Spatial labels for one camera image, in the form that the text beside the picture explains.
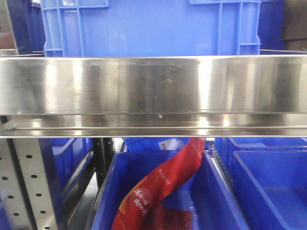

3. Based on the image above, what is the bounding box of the blue bin lower centre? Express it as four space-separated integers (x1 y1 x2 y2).
92 150 248 230

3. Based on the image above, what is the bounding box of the large blue plastic bin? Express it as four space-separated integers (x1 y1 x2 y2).
41 0 261 57

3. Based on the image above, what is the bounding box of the blue bin lower right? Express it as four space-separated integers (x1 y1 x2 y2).
212 138 307 230

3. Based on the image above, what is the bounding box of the red snack bag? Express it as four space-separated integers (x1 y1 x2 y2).
111 138 206 230

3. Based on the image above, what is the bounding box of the perforated steel upright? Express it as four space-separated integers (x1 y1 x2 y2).
0 138 67 230

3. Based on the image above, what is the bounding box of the steel shelf rail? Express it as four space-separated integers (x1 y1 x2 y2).
0 55 307 138

